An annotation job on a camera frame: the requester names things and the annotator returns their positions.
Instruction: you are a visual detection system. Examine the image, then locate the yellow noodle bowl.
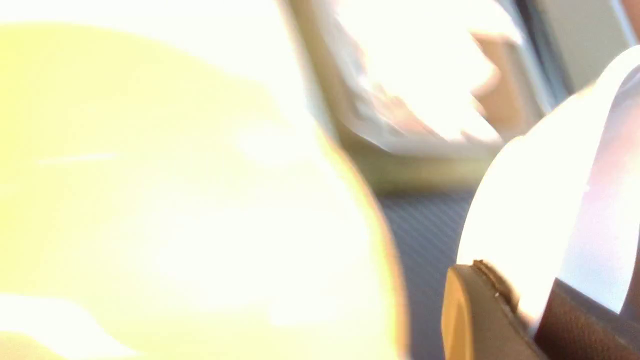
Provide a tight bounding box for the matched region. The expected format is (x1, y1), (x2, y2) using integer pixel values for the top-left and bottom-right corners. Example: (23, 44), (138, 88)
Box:
(1, 22), (410, 360)

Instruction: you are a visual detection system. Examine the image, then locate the brown spoon bin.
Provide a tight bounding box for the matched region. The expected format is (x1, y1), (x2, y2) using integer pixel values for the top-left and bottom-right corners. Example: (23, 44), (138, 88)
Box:
(284, 0), (554, 192)

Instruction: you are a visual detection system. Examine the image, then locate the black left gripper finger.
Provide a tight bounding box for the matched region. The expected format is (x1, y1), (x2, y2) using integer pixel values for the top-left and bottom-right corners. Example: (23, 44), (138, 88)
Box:
(441, 260), (640, 360)

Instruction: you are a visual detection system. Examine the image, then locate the black serving tray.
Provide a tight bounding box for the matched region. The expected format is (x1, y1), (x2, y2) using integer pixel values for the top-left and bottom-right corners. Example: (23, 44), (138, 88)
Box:
(378, 191), (474, 360)

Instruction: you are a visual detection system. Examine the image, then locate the white square dish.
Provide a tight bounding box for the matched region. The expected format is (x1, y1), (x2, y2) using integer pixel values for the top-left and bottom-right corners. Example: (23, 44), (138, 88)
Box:
(456, 45), (640, 334)

